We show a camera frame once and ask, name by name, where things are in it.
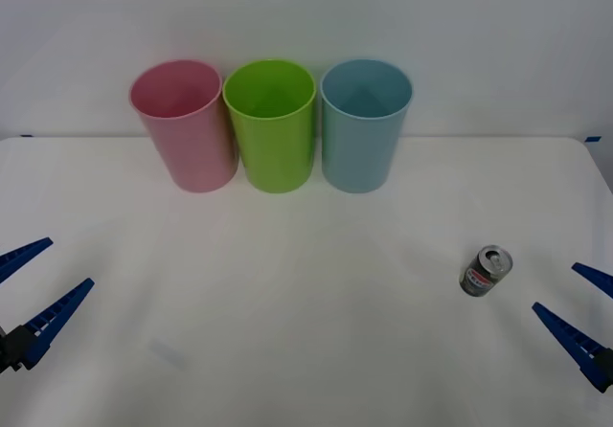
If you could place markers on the pale blue plastic waste bin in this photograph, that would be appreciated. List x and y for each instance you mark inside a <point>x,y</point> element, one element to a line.
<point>359,154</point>

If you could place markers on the black drink can red label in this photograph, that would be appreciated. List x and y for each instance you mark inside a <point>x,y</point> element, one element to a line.
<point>479,279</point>

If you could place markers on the pink plastic waste bin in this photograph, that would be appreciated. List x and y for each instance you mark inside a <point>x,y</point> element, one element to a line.
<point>191,149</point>

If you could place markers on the green plastic waste bin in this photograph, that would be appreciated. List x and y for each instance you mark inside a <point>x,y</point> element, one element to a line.
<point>274,154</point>

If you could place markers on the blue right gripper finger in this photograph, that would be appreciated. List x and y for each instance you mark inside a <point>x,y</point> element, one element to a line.
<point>574,338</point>
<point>598,278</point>

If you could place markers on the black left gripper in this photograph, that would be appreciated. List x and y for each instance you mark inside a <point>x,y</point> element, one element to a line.
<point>6,352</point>

